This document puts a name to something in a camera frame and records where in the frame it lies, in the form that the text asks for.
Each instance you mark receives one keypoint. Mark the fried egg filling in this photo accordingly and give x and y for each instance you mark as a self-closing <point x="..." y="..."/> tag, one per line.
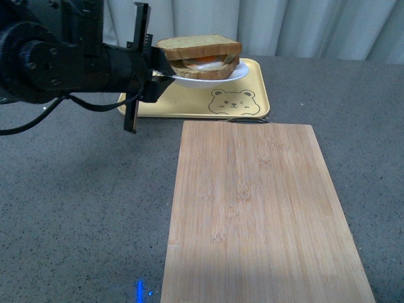
<point x="208" y="63"/>

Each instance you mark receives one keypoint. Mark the grey curtain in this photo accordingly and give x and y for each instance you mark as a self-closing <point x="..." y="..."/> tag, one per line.
<point x="351" y="30"/>

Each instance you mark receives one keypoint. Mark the black metal board handle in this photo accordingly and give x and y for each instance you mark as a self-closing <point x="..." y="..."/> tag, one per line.
<point x="248" y="120"/>

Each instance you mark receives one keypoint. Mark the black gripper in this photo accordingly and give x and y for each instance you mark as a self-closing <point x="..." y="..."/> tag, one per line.
<point x="132" y="67"/>

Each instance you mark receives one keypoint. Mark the bamboo cutting board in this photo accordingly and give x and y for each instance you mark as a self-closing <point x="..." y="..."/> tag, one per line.
<point x="256" y="218"/>

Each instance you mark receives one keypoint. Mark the yellow bear tray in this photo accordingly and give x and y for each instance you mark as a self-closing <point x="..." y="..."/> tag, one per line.
<point x="241" y="95"/>

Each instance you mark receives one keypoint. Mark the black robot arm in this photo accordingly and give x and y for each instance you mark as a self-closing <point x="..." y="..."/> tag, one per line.
<point x="53" y="50"/>

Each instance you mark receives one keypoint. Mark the bread slice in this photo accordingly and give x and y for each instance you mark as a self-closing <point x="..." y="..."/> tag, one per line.
<point x="190" y="47"/>
<point x="220" y="74"/>

